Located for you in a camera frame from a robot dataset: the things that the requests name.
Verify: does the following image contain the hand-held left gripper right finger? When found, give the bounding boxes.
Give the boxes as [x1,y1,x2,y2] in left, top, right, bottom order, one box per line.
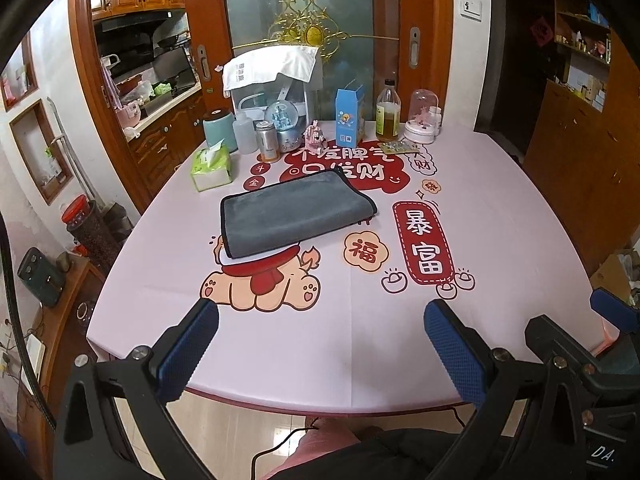
[424,299,593,480]

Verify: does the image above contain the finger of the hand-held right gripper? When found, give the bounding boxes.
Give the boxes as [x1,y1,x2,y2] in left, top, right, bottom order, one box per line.
[590,287,640,337]
[526,314,603,369]

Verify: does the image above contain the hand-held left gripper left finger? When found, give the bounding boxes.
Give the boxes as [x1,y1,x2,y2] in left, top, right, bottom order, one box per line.
[52,299,221,480]

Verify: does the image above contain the grey towel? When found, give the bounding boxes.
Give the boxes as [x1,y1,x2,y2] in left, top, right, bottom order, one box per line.
[220,169,379,261]

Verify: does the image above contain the cardboard box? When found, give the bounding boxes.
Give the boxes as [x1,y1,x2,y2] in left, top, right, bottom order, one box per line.
[589,247,640,308]

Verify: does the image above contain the person's dark garment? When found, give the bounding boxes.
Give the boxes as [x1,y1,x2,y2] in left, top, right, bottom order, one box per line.
[342,425,483,480]

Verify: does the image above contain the wooden side cabinet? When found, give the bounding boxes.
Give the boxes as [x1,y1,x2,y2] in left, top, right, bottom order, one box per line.
[17,252,107,461]

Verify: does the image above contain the red-lidded jar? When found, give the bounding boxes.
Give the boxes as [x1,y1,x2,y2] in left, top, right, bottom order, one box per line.
[67,201,122,273]

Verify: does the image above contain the person's pink trouser leg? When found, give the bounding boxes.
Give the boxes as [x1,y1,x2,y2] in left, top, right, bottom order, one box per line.
[260,421,363,480]

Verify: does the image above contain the red lidded jar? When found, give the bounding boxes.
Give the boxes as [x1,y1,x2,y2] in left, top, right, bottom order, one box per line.
[61,194,91,226]

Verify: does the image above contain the green tissue pack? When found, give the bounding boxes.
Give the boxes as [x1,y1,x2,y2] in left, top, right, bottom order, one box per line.
[189,140,235,194]

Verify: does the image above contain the wooden shelf cabinet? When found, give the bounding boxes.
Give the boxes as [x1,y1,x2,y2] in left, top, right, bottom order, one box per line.
[522,0,640,278]

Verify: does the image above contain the wooden kitchen base cabinet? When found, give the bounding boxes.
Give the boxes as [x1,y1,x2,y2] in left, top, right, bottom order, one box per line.
[127,90,209,197]

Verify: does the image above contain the teal round canister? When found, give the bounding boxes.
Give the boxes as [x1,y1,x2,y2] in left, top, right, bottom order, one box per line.
[202,109,239,155]

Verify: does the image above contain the translucent plastic bottle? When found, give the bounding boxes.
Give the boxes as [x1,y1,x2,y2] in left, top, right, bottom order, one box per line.
[232,112,259,155]

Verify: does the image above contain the metal can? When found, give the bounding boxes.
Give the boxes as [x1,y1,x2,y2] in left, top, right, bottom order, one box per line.
[255,121,280,162]

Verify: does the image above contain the glass dome ornament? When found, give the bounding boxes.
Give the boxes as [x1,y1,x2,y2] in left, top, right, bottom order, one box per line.
[403,88,441,145]

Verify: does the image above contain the oil bottle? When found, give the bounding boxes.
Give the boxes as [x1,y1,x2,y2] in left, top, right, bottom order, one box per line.
[374,78,401,142]

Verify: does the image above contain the pink plastic cup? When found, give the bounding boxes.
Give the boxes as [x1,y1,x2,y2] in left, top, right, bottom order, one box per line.
[118,100,142,130]

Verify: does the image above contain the snow globe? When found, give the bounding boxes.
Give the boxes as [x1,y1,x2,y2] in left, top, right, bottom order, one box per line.
[264,101,304,154]

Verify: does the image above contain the pink figurine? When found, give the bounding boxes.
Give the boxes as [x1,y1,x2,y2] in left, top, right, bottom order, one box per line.
[303,120,326,149]

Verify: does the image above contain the blue carton box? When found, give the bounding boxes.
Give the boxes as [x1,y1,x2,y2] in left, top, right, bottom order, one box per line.
[334,85,366,147]

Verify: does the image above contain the white countertop appliance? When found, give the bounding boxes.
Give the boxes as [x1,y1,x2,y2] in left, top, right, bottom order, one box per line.
[232,71,324,127]

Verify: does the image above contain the black flat screen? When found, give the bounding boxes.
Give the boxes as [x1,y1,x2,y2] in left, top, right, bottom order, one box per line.
[151,47,197,96]

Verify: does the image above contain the white cloth cover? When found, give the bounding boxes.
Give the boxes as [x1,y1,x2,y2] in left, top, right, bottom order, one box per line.
[222,44,321,94]

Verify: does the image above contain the black wok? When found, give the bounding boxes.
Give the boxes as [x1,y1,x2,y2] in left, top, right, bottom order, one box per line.
[152,30,192,47]

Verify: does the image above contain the gold door ornament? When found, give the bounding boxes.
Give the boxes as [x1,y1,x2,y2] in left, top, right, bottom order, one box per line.
[232,0,401,64]

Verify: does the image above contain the frosted glass door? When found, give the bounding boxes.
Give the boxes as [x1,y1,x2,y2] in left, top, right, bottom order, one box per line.
[220,0,402,124]

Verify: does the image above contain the black cable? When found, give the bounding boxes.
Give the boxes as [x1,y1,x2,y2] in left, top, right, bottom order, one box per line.
[251,405,466,480]

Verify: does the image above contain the grey mop handle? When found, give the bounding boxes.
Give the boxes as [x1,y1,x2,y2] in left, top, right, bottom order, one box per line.
[46,97,101,211]

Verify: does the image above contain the wooden framed wall niche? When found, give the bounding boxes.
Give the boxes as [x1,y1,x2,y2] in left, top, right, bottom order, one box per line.
[9,99,75,206]
[0,30,41,113]

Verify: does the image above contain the red wall decoration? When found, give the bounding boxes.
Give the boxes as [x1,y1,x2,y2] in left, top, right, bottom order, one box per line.
[529,17,553,50]

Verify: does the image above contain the metal door handle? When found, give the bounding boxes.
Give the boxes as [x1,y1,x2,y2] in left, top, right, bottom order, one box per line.
[195,43,212,82]
[408,25,422,69]

